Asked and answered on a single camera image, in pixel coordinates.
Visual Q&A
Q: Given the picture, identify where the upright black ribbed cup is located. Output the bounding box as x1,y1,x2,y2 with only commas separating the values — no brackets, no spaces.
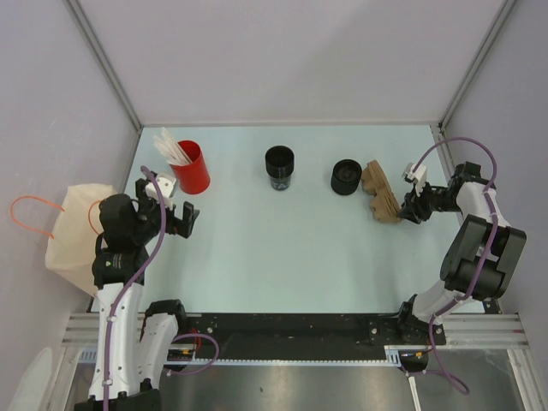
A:
265,146,295,191

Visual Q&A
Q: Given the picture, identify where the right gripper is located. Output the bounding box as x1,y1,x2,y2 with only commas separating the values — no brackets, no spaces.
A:
396,179,462,223

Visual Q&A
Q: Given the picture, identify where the translucent bag with orange handles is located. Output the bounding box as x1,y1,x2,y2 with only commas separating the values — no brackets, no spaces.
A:
9,183,116,296

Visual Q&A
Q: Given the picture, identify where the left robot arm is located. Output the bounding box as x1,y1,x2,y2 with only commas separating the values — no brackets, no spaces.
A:
74,173,200,410

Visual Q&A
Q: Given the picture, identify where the red cylindrical straw holder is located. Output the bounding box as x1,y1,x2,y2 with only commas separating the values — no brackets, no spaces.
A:
170,140,211,194

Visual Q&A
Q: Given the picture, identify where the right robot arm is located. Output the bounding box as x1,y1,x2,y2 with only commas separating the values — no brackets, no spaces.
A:
395,162,527,343

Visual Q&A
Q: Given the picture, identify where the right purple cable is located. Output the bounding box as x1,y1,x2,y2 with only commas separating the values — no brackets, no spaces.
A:
413,136,500,394

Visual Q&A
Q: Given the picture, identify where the tilted black ribbed cup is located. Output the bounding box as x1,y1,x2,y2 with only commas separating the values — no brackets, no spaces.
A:
331,159,362,195

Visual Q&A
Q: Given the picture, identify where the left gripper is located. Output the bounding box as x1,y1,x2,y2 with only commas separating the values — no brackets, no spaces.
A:
131,179,198,243

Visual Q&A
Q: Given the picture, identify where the brown pulp cup carrier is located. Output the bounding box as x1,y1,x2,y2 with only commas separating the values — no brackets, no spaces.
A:
361,160,402,223

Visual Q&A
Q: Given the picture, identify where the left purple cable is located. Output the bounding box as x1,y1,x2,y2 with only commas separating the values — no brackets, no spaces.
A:
101,165,168,411

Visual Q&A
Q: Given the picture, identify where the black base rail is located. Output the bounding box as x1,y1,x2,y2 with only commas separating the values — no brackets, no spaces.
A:
140,299,442,373

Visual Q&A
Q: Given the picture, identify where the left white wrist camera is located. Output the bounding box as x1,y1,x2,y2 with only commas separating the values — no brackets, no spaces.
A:
145,172,177,211

